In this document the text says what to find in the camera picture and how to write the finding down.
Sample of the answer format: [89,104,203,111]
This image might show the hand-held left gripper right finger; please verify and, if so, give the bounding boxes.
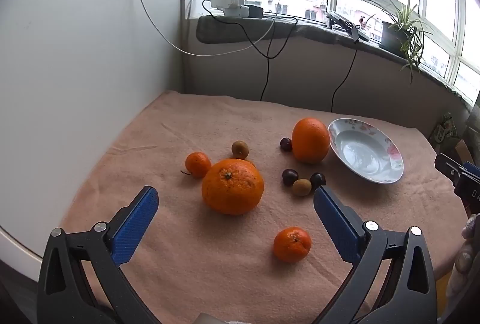
[313,186,439,324]

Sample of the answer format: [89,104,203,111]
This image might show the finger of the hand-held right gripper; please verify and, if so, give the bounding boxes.
[435,153,466,182]
[462,161,480,179]

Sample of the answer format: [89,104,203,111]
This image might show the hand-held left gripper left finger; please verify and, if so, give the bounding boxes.
[36,186,160,324]

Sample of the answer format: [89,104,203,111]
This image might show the brown kiwi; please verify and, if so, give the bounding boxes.
[292,178,313,197]
[231,140,250,160]

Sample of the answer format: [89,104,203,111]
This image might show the floral white plate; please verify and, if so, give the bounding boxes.
[327,118,405,184]

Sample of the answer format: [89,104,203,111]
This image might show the tall orange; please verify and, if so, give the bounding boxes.
[291,117,331,164]

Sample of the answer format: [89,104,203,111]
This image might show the small mandarin with twig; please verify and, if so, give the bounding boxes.
[181,152,212,179]

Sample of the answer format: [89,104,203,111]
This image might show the large round orange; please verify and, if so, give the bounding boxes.
[201,158,265,216]

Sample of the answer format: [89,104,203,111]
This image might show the person's right hand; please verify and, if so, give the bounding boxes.
[455,215,480,288]

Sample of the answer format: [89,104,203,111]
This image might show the cardboard box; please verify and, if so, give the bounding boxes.
[454,139,475,161]

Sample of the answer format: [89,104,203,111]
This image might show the green patterned packet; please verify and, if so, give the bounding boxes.
[430,113,460,145]

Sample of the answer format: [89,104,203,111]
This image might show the pink towel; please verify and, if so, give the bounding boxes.
[60,89,456,324]

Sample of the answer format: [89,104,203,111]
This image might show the potted spider plant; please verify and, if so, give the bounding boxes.
[362,0,436,85]

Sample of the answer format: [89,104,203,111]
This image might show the white cabinet panel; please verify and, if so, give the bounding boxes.
[0,0,186,270]

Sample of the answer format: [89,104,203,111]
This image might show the black device on sill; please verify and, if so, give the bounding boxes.
[325,10,371,43]

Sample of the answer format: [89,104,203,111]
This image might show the grey sill cloth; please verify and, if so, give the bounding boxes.
[196,14,475,111]

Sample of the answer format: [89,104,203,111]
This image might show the white power adapter block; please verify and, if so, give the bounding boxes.
[210,0,251,19]

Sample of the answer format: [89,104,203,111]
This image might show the black cable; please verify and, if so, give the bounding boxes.
[202,0,299,102]
[331,32,361,113]

